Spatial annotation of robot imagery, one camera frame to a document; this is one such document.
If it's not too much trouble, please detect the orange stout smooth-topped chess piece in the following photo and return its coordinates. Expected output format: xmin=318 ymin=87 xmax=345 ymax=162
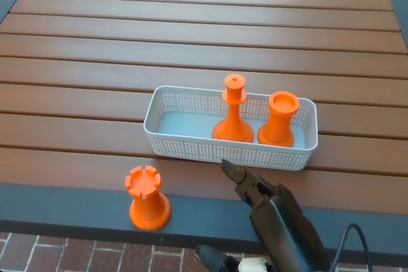
xmin=256 ymin=90 xmax=300 ymax=147

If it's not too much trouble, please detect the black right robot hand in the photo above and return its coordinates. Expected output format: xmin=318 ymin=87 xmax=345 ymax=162
xmin=194 ymin=159 xmax=331 ymax=272

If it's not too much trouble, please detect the orange notched rook chess piece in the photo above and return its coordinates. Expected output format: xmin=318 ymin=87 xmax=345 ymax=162
xmin=124 ymin=166 xmax=172 ymax=231

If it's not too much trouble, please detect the orange tall slender chess piece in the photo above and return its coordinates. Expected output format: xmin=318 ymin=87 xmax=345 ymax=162
xmin=212 ymin=73 xmax=255 ymax=143

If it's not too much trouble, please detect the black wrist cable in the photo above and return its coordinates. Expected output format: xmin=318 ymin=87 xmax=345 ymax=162
xmin=328 ymin=222 xmax=374 ymax=272

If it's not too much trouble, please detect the white perforated plastic basket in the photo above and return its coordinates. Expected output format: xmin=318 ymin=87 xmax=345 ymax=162
xmin=143 ymin=85 xmax=319 ymax=171

